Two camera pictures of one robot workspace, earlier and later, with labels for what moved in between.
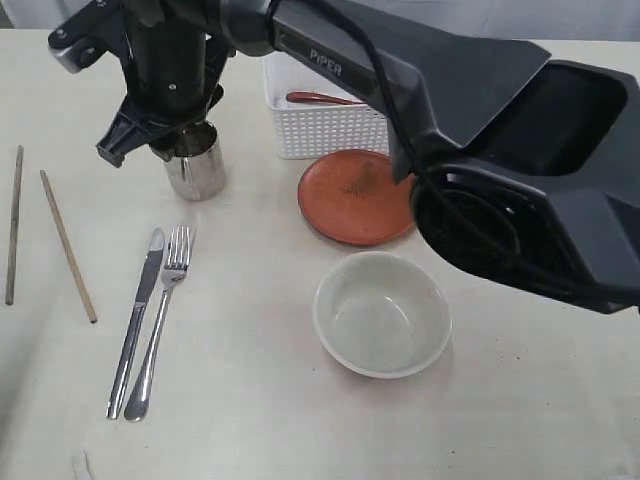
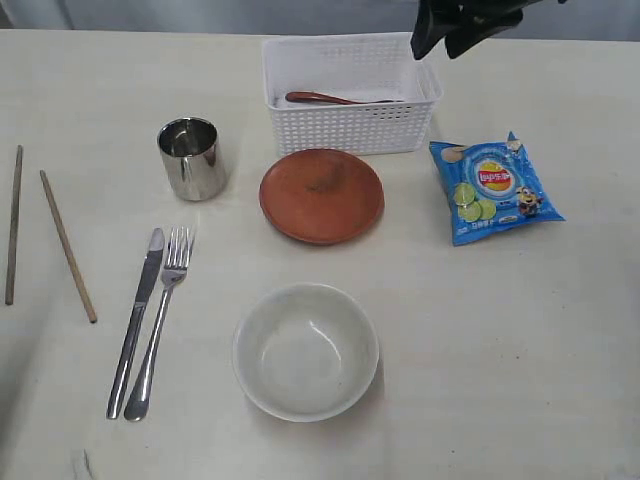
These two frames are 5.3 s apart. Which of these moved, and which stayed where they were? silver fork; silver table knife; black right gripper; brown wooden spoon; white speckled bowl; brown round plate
Moved: brown round plate; black right gripper; white speckled bowl
Stayed: brown wooden spoon; silver fork; silver table knife
